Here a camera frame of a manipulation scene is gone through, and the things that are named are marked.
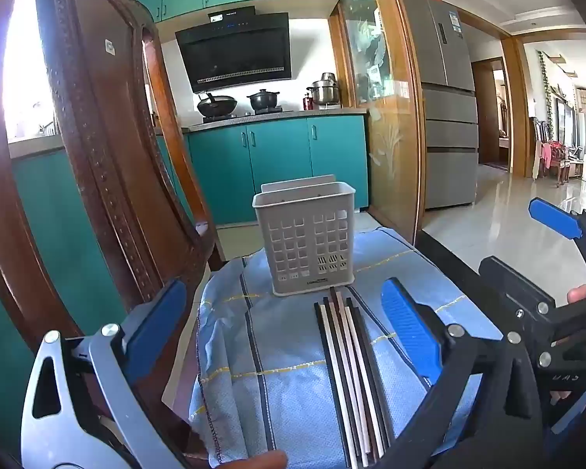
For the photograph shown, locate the black range hood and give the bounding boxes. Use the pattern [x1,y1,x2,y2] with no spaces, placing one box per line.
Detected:
[175,6,293,93]

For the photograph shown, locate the grey refrigerator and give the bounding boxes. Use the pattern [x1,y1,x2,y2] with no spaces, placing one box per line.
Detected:
[399,0,479,211]

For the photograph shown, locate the wooden armchair with pink cloth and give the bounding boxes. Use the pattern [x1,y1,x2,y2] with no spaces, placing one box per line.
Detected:
[532,117,586,187]

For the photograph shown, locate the wooden door frame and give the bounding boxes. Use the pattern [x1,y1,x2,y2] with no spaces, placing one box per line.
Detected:
[499,34,534,180]

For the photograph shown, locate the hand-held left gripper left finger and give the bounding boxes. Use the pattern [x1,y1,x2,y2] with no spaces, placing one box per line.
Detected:
[20,278,189,469]

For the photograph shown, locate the dark brown chopstick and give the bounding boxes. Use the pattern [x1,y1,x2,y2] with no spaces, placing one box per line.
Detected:
[342,297,384,460]

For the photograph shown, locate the person's right hand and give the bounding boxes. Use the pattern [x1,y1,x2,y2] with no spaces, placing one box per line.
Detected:
[549,284,586,404]

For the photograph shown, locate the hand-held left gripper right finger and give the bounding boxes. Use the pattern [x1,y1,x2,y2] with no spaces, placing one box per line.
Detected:
[381,277,544,469]

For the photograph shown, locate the black chopstick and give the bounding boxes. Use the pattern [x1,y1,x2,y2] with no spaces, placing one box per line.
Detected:
[314,302,353,469]
[326,297,368,469]
[350,300,396,448]

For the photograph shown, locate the window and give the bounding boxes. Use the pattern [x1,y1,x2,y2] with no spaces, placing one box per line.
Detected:
[2,0,62,145]

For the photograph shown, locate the reddish brown chopstick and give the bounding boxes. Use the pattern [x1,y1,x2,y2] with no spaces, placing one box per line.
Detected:
[329,287,374,467]

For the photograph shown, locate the gas stove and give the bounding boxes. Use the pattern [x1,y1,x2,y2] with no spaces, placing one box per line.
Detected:
[202,106,294,124]

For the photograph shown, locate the large stainless steel pot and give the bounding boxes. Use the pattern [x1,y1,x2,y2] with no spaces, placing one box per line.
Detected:
[307,85,343,107]

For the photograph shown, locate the teal lower kitchen cabinets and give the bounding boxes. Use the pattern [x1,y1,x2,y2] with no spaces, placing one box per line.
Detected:
[156,113,370,230]

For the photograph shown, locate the blue checked cloth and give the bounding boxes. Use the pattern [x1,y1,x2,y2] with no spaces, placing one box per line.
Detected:
[188,227,506,469]

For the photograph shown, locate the kitchen countertop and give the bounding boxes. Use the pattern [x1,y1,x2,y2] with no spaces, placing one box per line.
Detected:
[183,108,367,132]

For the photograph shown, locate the carved wooden chair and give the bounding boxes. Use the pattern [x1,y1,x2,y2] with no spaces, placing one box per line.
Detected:
[0,0,289,469]

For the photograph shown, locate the black wok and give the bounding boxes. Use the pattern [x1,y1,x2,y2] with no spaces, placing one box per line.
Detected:
[197,92,238,118]

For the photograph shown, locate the etched glass sliding door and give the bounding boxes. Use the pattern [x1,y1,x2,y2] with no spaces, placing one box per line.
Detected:
[329,0,425,245]

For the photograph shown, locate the black cooking pot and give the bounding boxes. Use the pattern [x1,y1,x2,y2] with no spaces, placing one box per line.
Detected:
[247,89,280,111]

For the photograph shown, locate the green garland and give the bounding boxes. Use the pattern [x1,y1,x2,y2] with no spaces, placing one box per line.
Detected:
[537,51,556,125]

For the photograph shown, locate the grey plastic utensil holder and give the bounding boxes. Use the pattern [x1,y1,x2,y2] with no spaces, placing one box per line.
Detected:
[252,174,356,297]

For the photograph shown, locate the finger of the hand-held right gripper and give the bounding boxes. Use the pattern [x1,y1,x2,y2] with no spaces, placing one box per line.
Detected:
[479,255,556,314]
[528,198,586,299]

